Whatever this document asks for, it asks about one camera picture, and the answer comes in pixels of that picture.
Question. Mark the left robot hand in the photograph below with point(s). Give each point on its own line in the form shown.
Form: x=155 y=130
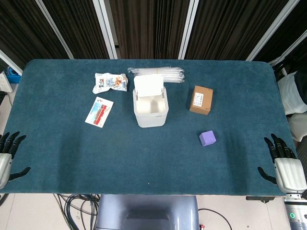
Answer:
x=4 y=163

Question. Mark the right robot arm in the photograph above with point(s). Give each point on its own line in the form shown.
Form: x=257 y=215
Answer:
x=296 y=210

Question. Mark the brown cardboard box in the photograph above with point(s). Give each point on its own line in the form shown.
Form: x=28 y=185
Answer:
x=201 y=100

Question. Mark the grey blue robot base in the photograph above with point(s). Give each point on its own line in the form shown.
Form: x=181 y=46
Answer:
x=147 y=213

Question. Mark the flat red white packet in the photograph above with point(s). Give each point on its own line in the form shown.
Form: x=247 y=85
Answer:
x=99 y=112

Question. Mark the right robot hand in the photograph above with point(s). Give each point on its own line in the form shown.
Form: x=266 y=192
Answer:
x=289 y=171

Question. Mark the white open-lid box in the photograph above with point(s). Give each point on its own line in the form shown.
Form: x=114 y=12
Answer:
x=150 y=103

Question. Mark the dark curtain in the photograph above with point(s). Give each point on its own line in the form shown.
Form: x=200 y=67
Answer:
x=148 y=26

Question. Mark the crumpled white snack wrapper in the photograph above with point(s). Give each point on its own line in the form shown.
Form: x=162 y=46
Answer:
x=110 y=82

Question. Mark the bundle of clear wrapped straws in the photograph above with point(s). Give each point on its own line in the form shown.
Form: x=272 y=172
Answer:
x=157 y=73

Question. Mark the teal table cloth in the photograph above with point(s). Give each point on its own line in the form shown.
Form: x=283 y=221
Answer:
x=72 y=155

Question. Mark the purple foam cube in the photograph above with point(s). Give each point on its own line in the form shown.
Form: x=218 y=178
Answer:
x=207 y=138

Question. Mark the blue box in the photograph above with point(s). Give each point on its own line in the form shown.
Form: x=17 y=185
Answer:
x=13 y=74

